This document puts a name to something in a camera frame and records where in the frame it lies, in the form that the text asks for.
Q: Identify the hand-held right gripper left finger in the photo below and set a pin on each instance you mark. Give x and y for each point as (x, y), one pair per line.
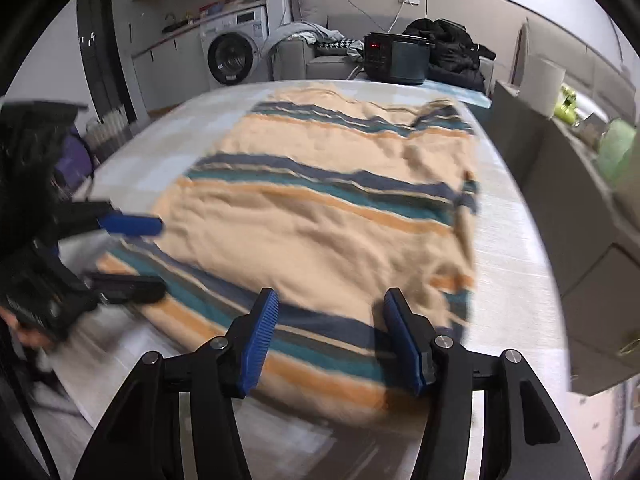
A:
(260, 340)

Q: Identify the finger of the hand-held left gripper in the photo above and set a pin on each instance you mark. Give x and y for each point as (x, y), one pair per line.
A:
(132, 225)
(132, 288)

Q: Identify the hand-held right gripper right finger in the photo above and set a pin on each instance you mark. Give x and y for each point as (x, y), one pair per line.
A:
(402, 340)

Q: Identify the striped beige shirt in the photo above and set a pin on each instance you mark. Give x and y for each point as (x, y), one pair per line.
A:
(310, 220)

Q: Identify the person's left hand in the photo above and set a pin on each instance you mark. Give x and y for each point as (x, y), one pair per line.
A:
(30, 340)

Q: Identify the purple bag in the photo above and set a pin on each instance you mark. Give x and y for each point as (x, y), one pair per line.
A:
(77, 160)

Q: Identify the woven basket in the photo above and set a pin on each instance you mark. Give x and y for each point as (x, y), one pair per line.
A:
(107, 132)

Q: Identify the checked tablecloth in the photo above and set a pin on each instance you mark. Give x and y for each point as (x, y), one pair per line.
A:
(505, 260)

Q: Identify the lower kitchen cabinets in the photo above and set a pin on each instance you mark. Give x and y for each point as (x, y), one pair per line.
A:
(170, 70)

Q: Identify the dark door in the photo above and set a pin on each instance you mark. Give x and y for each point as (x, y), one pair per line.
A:
(100, 60)

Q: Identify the white washing machine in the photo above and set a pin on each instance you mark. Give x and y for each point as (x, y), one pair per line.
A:
(232, 57)

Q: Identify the grey side cabinet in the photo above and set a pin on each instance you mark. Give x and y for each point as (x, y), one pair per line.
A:
(565, 210)

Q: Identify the grey sofa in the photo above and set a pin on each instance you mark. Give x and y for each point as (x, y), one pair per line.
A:
(292, 60)

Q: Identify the stacked kitchen bowls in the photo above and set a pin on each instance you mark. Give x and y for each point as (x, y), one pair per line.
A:
(212, 8)

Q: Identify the grey garment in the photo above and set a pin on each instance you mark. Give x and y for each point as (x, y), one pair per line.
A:
(295, 32)

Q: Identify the teal checked cloth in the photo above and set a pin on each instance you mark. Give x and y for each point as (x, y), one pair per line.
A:
(470, 94)

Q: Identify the houndstooth cushion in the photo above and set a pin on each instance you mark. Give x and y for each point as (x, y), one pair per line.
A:
(335, 46)

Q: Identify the grey back cushion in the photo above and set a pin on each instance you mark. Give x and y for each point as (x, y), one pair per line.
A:
(307, 7)

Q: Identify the black electric pressure cooker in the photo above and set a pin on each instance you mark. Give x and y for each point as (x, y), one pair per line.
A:
(405, 60)

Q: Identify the green plush toy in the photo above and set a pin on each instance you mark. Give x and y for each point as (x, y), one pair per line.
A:
(567, 107)

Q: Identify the light green bottle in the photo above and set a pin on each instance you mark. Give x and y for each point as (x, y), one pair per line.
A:
(617, 150)

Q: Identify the black jacket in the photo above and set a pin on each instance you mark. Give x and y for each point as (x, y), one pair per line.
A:
(450, 55)

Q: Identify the white paper towel roll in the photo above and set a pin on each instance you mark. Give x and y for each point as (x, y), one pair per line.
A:
(545, 85)

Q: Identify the beige bed headboard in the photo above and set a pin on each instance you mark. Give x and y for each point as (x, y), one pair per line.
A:
(585, 67)

